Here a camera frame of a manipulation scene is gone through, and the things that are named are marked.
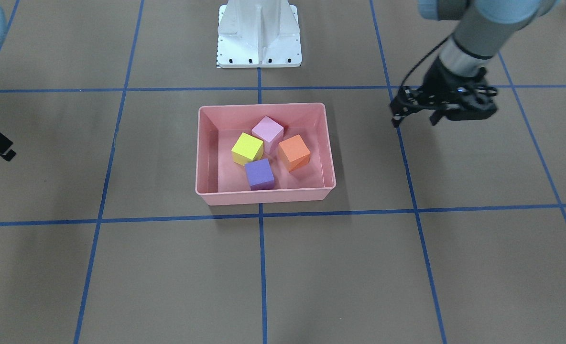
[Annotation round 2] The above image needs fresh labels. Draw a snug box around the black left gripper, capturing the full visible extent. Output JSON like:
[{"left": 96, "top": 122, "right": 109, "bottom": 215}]
[{"left": 390, "top": 57, "right": 469, "bottom": 128}]

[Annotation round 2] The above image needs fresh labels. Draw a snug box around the yellow foam block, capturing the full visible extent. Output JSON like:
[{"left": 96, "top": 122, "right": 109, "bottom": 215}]
[{"left": 231, "top": 132, "right": 265, "bottom": 166}]

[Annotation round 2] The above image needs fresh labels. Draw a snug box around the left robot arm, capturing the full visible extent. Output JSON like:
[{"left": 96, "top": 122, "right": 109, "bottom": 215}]
[{"left": 390, "top": 0, "right": 557, "bottom": 127}]

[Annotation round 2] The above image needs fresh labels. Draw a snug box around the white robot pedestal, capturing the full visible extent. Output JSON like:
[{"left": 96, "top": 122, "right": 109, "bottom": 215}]
[{"left": 216, "top": 0, "right": 303, "bottom": 68}]

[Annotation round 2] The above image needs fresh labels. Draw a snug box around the purple foam block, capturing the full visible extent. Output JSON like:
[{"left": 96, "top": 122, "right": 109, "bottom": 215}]
[{"left": 244, "top": 159, "right": 276, "bottom": 190}]

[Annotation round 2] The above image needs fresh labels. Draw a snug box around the pink foam block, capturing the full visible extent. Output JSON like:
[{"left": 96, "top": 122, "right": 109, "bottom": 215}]
[{"left": 251, "top": 116, "right": 284, "bottom": 155}]

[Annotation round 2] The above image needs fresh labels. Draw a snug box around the orange foam block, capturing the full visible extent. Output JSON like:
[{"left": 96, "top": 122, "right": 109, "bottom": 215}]
[{"left": 277, "top": 135, "right": 312, "bottom": 172}]

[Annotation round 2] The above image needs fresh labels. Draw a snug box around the pink plastic bin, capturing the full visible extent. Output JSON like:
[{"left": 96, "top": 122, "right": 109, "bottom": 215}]
[{"left": 195, "top": 103, "right": 337, "bottom": 205}]

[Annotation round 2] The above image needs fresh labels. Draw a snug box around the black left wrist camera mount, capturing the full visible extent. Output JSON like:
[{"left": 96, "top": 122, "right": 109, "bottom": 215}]
[{"left": 445, "top": 67, "right": 499, "bottom": 120}]

